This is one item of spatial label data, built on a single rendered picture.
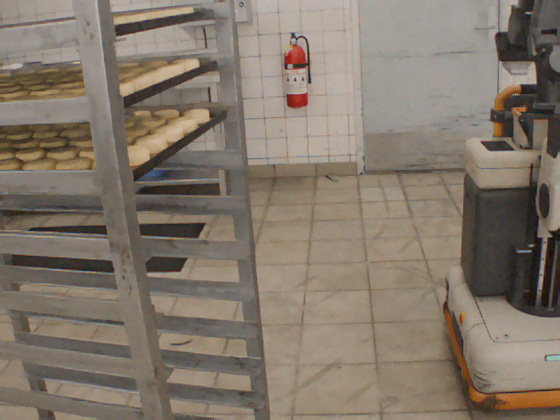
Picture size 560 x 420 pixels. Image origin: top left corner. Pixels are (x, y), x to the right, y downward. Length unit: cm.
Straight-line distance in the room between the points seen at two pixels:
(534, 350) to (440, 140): 279
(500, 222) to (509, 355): 45
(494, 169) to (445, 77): 250
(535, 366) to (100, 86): 163
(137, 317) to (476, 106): 397
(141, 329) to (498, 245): 155
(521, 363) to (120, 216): 151
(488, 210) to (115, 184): 155
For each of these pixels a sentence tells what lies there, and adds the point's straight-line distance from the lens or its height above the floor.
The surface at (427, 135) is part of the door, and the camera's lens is 455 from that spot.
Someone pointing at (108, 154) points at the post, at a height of 118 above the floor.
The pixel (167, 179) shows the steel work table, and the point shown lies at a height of 23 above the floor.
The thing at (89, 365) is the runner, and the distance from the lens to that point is 92.
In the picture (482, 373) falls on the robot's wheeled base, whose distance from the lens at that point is 200.
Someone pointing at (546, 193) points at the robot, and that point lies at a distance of 187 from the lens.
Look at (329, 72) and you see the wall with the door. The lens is 439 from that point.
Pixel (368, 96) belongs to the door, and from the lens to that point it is 445.
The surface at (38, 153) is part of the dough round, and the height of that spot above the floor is 115.
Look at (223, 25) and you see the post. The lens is 111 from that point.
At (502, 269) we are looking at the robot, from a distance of 219.
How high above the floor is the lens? 135
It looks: 20 degrees down
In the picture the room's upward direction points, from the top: 4 degrees counter-clockwise
